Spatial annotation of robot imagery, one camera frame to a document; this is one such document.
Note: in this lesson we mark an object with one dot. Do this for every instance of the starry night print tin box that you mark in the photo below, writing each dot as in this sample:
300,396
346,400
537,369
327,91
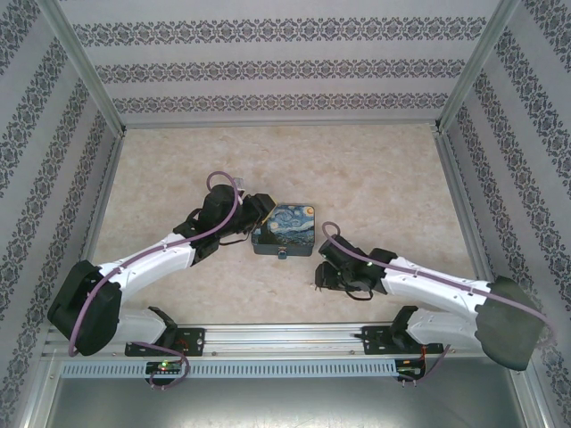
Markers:
290,227

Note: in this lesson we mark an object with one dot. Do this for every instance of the small teal padlock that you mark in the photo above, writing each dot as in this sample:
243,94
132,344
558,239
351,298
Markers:
283,254

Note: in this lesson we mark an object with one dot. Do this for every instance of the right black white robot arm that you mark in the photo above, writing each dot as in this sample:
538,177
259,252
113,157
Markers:
437,290

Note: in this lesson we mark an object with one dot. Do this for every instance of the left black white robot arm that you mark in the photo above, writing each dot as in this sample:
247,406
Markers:
147,263

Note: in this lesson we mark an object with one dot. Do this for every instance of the right small circuit board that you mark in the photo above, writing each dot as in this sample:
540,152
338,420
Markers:
410,370

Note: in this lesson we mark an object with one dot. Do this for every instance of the small circuit board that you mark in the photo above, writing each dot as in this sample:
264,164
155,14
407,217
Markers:
410,370
165,367

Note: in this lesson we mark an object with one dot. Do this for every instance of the grey metal panel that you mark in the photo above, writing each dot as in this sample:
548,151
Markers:
285,401

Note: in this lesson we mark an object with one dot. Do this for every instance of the left small circuit board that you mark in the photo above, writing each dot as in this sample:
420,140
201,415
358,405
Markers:
165,367

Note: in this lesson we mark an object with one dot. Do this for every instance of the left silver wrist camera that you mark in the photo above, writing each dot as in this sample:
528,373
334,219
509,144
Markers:
239,183

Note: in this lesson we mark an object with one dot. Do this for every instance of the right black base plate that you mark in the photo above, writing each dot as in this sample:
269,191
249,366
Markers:
372,341

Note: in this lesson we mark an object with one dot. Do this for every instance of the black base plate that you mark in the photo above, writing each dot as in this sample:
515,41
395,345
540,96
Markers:
372,341
194,341

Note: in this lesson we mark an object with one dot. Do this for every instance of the wide aluminium mounting rail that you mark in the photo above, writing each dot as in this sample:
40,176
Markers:
285,341

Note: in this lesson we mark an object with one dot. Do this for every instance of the aluminium frame rail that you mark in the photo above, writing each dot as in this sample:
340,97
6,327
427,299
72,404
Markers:
464,200
105,191

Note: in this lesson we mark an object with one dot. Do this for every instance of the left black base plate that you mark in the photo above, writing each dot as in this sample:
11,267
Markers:
194,341

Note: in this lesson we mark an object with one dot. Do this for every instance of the aluminium frame post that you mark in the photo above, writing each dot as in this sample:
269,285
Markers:
479,67
85,67

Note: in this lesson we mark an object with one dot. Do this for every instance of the aluminium frame beam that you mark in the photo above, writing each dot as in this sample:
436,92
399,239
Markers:
533,392
38,392

